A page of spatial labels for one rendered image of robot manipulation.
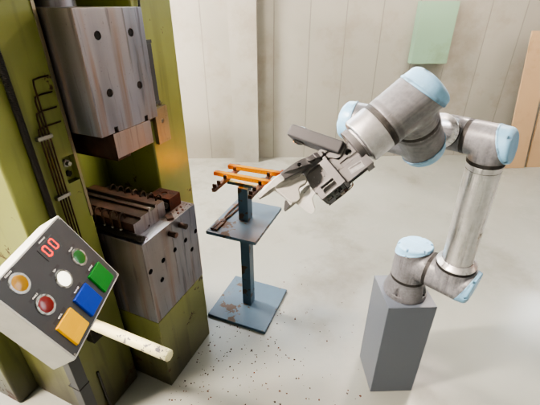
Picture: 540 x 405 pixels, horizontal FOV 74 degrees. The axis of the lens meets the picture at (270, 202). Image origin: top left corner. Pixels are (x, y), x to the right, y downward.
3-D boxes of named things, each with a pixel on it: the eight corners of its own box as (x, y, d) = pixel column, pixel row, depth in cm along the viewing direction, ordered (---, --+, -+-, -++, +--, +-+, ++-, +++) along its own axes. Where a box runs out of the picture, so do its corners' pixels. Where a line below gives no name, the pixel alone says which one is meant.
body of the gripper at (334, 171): (318, 201, 63) (374, 157, 61) (291, 165, 66) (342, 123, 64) (327, 208, 70) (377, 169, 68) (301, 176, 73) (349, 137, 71)
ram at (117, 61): (170, 111, 155) (157, 6, 136) (102, 138, 124) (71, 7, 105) (98, 102, 170) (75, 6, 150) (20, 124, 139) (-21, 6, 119)
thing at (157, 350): (175, 354, 138) (173, 345, 135) (166, 366, 133) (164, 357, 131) (90, 320, 153) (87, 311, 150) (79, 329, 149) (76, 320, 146)
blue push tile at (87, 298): (103, 297, 111) (85, 281, 108) (93, 315, 104) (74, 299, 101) (98, 300, 111) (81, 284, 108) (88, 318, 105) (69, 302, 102)
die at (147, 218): (165, 214, 166) (163, 198, 162) (136, 238, 150) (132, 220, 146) (97, 198, 181) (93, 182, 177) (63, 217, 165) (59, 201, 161)
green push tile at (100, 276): (114, 276, 120) (98, 261, 117) (106, 291, 113) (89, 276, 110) (110, 278, 120) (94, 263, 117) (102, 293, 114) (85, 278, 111)
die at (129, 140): (153, 141, 149) (149, 119, 144) (118, 158, 133) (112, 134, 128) (79, 129, 164) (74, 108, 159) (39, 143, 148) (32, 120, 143)
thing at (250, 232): (281, 210, 222) (281, 207, 221) (255, 245, 189) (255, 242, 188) (238, 201, 232) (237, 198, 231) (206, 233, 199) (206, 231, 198)
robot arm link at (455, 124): (442, 112, 129) (337, 92, 81) (479, 119, 121) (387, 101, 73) (431, 144, 133) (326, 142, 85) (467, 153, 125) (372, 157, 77)
